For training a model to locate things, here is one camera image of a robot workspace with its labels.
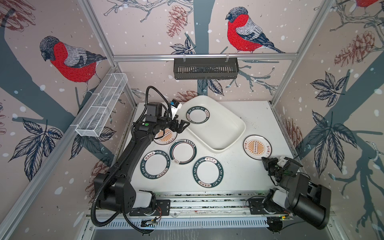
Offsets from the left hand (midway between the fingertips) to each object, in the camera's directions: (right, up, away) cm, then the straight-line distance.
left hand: (182, 119), depth 77 cm
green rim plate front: (+14, -32, +9) cm, 36 cm away
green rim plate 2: (-18, -28, +12) cm, 36 cm away
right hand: (+48, -24, +11) cm, 55 cm away
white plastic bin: (+27, -7, +29) cm, 41 cm away
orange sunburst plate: (-14, -13, +24) cm, 31 cm away
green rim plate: (-1, -22, +17) cm, 28 cm away
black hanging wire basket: (+15, +35, +27) cm, 47 cm away
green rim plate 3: (+9, +2, +34) cm, 35 cm away
